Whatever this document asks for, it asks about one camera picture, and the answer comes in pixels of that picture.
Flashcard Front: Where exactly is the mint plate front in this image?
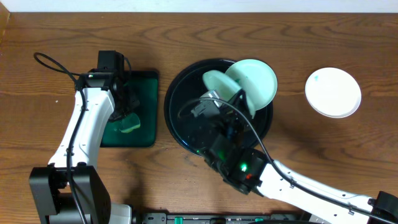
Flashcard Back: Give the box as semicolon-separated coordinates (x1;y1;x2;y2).
202;70;243;101

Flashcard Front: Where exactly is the green sponge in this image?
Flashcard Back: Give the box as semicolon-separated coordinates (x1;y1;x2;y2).
119;113;141;134

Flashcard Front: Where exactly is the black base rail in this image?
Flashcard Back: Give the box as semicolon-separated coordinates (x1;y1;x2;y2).
136;212;310;224

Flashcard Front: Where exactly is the black round tray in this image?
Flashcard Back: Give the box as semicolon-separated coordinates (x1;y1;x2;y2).
164;58;273;156

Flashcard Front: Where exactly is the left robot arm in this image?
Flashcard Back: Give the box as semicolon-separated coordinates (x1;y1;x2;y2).
29;50;136;224

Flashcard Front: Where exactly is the mint plate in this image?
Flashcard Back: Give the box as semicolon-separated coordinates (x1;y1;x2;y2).
226;59;277;111
202;70;243;101

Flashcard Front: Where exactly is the white plate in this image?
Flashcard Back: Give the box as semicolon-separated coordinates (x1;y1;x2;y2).
305;67;362;118

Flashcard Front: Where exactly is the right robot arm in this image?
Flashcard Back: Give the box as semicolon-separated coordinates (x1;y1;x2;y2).
198;96;397;223

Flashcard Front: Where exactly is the black rectangular water tray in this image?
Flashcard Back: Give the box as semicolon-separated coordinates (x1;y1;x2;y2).
101;71;159;147

